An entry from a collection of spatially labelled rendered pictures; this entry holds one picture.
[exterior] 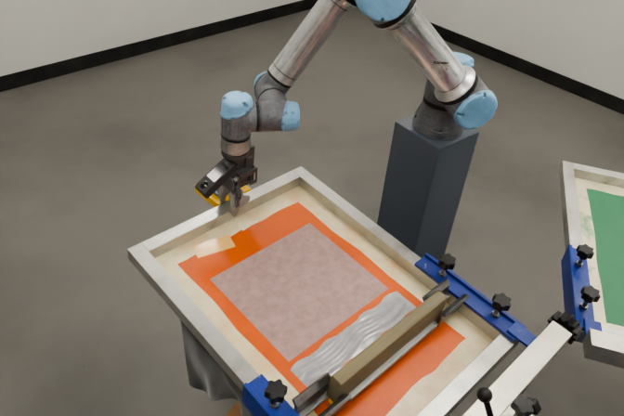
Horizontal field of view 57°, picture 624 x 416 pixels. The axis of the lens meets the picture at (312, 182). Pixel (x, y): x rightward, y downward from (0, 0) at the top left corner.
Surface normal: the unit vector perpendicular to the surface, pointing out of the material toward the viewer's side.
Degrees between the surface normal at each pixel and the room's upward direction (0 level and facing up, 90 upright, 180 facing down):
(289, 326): 4
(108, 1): 90
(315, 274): 4
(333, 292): 4
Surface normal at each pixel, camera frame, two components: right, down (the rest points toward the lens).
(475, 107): 0.28, 0.66
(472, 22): -0.73, 0.37
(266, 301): 0.11, -0.77
